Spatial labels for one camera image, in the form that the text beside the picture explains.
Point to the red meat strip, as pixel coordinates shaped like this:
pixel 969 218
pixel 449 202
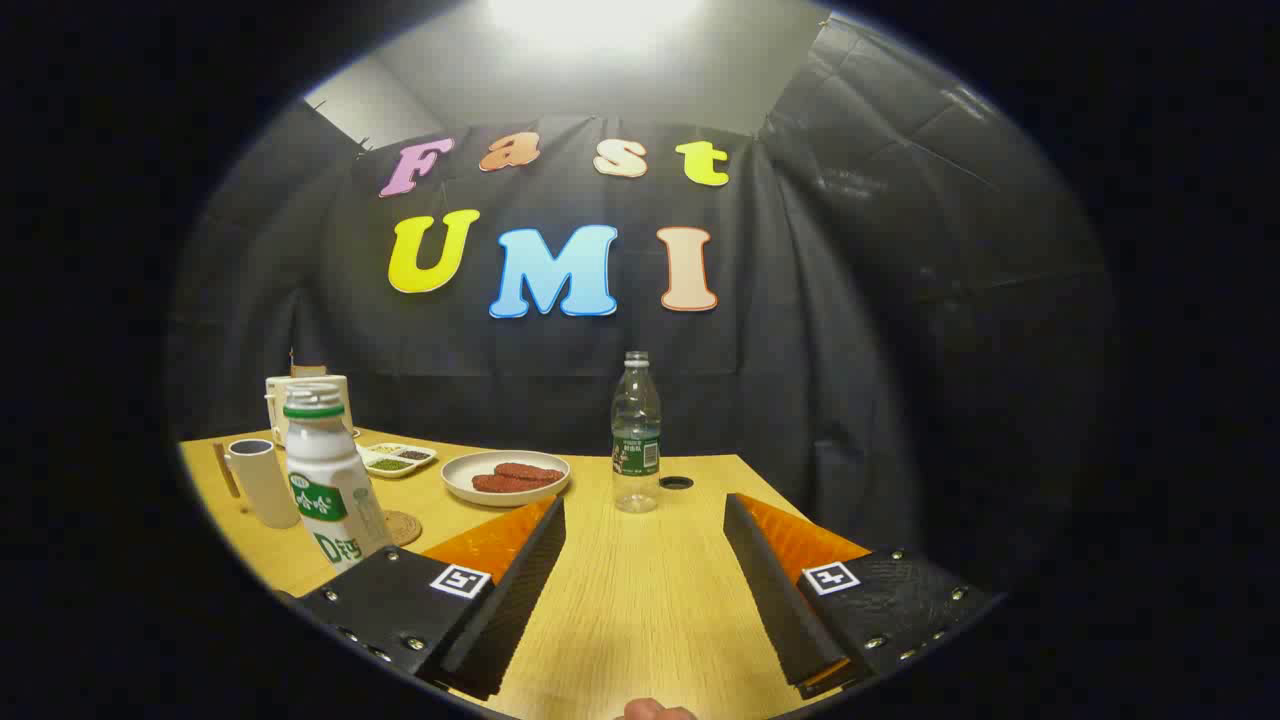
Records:
pixel 505 484
pixel 530 472

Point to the small black round disc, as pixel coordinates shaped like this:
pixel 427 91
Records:
pixel 676 482

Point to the wooden table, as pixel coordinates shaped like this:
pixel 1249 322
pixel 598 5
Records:
pixel 640 600

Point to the white round plate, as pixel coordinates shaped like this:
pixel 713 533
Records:
pixel 460 480

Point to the cream toaster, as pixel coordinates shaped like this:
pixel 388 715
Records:
pixel 273 410

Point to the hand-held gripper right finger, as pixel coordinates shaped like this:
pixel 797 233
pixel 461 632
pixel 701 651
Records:
pixel 785 620

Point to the clear plastic water bottle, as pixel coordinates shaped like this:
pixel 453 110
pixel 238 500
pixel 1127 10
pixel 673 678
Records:
pixel 636 430

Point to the white divided dish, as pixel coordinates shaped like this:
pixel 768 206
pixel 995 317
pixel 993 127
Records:
pixel 395 462

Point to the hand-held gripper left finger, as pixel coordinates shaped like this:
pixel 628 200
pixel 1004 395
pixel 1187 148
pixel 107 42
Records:
pixel 500 620

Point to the white juice bottle green label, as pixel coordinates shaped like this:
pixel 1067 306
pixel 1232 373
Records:
pixel 320 470

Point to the black backdrop cloth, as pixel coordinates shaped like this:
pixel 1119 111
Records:
pixel 850 350

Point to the round cork coaster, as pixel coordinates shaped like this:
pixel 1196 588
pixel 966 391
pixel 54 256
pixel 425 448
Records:
pixel 405 528

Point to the toast slice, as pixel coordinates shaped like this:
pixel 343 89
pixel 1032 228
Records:
pixel 308 370

